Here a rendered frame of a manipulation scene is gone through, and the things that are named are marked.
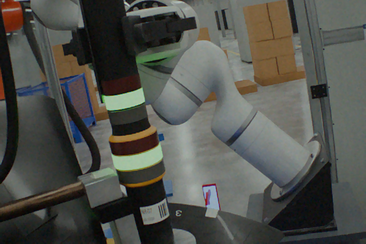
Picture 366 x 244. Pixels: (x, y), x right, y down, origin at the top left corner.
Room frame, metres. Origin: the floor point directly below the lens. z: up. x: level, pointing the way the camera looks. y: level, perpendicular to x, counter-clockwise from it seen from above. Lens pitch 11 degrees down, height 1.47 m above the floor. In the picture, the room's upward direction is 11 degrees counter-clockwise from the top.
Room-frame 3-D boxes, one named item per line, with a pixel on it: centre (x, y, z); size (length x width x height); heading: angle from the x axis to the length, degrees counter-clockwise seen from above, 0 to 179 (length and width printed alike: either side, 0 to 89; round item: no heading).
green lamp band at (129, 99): (0.37, 0.05, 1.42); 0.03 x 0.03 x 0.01
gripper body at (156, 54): (0.47, 0.03, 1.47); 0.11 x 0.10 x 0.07; 169
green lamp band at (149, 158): (0.37, 0.05, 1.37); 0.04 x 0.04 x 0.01
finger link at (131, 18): (0.37, 0.01, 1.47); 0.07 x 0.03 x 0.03; 169
